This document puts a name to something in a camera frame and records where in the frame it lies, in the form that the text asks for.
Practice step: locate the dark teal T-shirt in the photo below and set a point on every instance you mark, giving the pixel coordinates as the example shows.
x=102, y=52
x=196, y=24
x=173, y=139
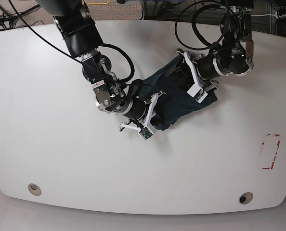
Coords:
x=176, y=102

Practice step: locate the black tripod stand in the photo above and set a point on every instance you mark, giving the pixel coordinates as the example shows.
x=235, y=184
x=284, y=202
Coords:
x=8, y=21

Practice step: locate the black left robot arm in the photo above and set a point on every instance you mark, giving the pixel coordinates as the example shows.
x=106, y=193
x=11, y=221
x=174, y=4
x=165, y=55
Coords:
x=232, y=53

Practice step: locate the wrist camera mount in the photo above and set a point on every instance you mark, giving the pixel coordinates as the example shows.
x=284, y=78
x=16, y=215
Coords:
x=147, y=130
x=199, y=89

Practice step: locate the white power strip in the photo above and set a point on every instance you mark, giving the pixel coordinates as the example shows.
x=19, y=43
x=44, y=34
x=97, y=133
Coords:
x=281, y=13

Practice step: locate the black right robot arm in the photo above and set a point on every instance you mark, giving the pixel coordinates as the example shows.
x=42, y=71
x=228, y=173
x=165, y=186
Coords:
x=113, y=95

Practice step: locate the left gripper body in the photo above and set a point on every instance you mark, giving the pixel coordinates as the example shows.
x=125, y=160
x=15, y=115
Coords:
x=207, y=71

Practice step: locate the left table cable grommet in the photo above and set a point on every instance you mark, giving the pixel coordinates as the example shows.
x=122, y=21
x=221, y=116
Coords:
x=34, y=189

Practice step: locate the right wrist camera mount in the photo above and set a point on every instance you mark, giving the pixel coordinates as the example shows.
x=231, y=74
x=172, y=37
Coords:
x=147, y=130

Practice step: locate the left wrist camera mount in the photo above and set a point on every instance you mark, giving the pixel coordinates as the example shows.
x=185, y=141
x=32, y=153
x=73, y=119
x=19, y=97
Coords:
x=199, y=89

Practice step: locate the grey metal frame leg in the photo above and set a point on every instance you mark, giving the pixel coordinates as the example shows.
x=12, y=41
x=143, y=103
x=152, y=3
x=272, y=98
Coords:
x=151, y=9

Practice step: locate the red tape rectangle marking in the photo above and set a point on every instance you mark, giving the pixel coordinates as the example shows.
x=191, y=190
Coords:
x=269, y=149

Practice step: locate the table cable grommet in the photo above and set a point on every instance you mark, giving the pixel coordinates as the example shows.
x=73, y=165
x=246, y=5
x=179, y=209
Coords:
x=246, y=198
x=34, y=189

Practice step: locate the right table cable grommet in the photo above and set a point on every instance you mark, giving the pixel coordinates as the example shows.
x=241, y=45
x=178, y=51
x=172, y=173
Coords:
x=246, y=198

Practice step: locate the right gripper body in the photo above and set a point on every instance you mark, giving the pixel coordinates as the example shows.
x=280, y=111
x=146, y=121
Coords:
x=137, y=110

